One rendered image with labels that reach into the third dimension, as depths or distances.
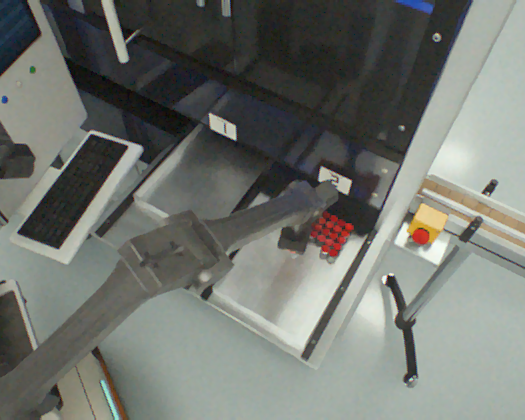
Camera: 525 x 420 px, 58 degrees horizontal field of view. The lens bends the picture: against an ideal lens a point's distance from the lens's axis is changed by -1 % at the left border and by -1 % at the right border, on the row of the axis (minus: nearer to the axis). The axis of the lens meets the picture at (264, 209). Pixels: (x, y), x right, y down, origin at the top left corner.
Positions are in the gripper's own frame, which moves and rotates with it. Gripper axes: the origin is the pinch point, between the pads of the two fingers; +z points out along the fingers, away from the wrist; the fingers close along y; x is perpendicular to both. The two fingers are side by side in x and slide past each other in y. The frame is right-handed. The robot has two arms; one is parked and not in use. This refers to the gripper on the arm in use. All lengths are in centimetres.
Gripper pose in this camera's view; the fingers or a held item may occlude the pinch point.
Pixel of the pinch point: (293, 247)
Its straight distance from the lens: 121.3
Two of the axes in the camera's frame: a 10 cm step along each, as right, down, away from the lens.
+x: -9.6, -2.6, 1.4
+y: 2.9, -8.2, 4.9
